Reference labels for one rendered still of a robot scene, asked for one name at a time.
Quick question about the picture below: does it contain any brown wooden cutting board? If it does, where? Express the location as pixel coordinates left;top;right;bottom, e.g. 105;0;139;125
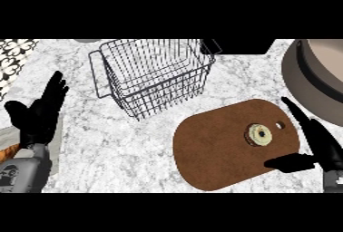
171;98;301;192

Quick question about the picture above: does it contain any cream-frosted cupcake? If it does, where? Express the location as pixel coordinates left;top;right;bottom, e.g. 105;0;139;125
244;122;275;148

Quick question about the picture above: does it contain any black appliance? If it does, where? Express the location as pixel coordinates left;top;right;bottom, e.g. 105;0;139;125
198;39;278;55

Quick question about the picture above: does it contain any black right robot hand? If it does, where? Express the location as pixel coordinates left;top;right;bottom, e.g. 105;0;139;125
263;96;343;174

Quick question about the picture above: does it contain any grey wire basket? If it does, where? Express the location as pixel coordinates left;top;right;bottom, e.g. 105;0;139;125
87;39;222;121

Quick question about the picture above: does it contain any black-and-white patterned tile panel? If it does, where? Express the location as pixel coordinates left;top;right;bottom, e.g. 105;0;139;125
0;39;40;102

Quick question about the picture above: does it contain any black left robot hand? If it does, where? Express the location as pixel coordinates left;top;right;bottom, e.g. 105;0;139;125
3;70;71;150

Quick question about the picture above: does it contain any large grey-brown round pot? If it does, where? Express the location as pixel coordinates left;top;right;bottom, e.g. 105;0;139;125
279;39;343;127

